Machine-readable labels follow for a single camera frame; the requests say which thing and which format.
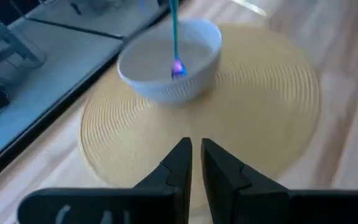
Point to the purple and teal fork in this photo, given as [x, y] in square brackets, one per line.
[175, 31]

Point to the round woven beige placemat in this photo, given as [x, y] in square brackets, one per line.
[259, 109]

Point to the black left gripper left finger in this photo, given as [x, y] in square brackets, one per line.
[154, 202]

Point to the pale wooden chopstick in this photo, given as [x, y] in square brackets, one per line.
[250, 7]

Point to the white ribbed bowl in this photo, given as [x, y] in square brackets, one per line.
[148, 62]

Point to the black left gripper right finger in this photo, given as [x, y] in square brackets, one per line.
[253, 202]

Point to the grey metal table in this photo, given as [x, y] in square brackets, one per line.
[11, 43]

